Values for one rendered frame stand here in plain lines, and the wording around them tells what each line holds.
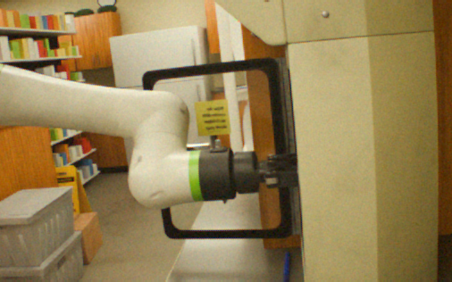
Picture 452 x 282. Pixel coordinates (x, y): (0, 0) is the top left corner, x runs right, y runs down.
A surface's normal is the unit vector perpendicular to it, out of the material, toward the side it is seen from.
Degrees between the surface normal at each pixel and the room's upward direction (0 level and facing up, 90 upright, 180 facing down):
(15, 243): 96
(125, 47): 90
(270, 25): 90
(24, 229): 96
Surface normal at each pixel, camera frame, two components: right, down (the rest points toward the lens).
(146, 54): -0.11, 0.21
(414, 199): 0.62, 0.09
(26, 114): 0.25, 0.56
